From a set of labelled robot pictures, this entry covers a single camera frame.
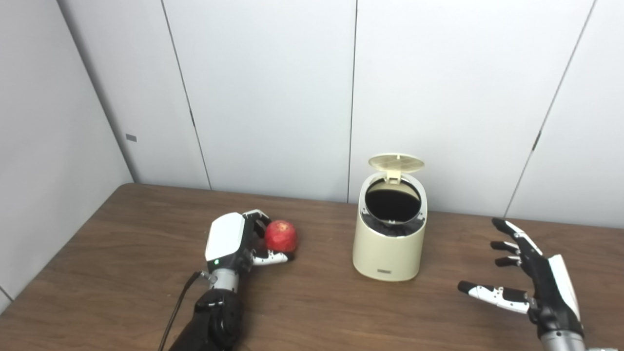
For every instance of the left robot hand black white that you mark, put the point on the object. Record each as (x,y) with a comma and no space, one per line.
(226,239)

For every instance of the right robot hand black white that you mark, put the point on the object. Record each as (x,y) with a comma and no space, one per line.
(551,278)

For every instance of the red apple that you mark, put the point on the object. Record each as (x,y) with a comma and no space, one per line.
(281,236)

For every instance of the cream-colored bin body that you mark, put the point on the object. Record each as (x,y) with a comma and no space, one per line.
(387,243)

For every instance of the cream round bin lid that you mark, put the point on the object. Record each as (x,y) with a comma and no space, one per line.
(396,163)

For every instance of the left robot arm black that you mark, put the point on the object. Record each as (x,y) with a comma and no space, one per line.
(212,312)

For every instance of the small grey wall label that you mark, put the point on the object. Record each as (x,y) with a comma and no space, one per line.
(131,138)

